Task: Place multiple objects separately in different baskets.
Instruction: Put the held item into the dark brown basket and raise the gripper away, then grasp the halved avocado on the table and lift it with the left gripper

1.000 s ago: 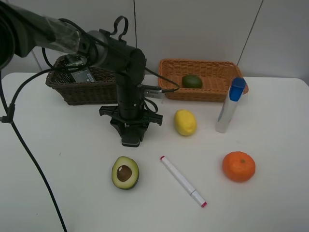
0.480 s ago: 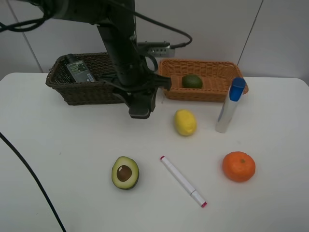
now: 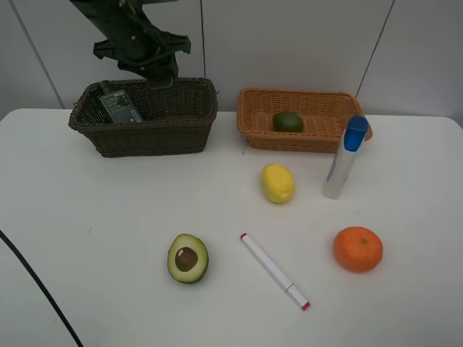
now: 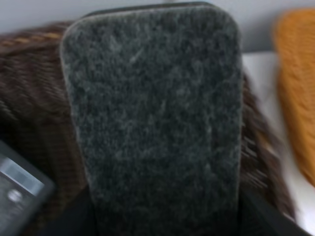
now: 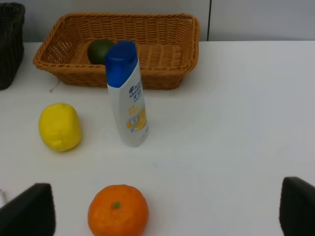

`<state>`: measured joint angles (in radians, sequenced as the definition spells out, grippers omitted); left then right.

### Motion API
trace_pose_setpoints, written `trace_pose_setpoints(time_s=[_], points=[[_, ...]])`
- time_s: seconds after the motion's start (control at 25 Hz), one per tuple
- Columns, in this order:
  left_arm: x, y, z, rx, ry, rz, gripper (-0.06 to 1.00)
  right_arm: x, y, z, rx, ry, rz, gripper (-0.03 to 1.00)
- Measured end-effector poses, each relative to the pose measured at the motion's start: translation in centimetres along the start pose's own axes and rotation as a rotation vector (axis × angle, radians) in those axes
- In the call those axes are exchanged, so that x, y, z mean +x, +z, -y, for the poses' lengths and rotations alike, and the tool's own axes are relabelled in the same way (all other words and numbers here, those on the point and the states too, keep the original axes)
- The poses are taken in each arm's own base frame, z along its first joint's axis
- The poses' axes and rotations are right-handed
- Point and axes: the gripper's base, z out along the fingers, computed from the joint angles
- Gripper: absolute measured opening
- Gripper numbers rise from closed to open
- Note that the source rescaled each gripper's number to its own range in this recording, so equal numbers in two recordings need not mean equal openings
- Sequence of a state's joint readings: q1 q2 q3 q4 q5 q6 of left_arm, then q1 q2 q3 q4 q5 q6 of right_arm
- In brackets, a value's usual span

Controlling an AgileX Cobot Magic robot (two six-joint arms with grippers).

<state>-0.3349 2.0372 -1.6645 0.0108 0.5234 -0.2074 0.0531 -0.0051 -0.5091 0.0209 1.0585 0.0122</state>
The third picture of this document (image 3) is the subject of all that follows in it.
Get dark green pump bottle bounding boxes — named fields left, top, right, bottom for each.
left=97, top=80, right=143, bottom=124

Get green lime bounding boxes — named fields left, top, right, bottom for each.
left=272, top=111, right=304, bottom=132

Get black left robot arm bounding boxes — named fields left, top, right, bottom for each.
left=72, top=0, right=191, bottom=90

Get white marker pink caps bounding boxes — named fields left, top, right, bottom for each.
left=240, top=233, right=310, bottom=311

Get dark brown wicker basket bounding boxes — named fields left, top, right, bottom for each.
left=69, top=78, right=218, bottom=158

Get orange wicker basket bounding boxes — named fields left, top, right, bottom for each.
left=237, top=88, right=364, bottom=153

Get yellow lemon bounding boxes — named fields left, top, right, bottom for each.
left=260, top=163, right=296, bottom=204

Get white tube blue cap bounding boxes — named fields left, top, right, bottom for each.
left=323, top=115, right=369, bottom=199

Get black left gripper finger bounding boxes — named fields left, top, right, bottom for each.
left=145, top=54, right=179, bottom=90

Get halved avocado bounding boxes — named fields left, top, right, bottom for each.
left=167, top=234, right=209, bottom=284

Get orange tangerine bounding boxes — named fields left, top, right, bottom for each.
left=333, top=226, right=383, bottom=273

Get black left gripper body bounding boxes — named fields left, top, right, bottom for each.
left=93, top=31, right=191, bottom=77

